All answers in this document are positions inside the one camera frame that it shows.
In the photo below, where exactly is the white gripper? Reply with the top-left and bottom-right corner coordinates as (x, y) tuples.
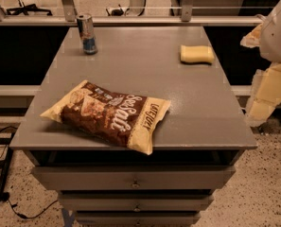
(240, 0), (281, 127)

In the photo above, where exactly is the yellow sponge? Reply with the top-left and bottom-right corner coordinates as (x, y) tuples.
(180, 45), (215, 63)

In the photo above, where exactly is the brown sea salt chip bag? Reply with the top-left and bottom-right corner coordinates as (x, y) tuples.
(42, 80), (170, 155)

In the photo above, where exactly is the grey drawer cabinet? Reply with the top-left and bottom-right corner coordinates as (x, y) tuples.
(11, 27), (255, 227)

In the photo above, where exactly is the top grey drawer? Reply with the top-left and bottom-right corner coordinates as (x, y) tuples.
(32, 166), (236, 190)

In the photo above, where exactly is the grey drawer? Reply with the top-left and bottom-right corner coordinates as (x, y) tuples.
(32, 166), (236, 190)
(76, 211), (201, 227)
(59, 191), (214, 212)

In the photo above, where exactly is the silver blue drink can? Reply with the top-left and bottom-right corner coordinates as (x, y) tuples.
(77, 14), (97, 55)

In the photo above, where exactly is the bottom grey drawer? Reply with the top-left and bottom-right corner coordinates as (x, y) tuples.
(76, 211), (201, 227)

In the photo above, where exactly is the middle grey drawer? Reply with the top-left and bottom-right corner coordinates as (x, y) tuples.
(59, 191), (214, 212)

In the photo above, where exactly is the black chair base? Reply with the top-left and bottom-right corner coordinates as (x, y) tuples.
(6, 0), (52, 16)

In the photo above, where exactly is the black table leg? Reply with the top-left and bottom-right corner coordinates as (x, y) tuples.
(0, 134), (14, 201)

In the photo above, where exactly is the metal railing frame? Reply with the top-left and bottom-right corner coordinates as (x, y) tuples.
(0, 0), (267, 27)

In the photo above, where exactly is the black floor cable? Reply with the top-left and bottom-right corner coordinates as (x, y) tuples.
(0, 125), (59, 220)

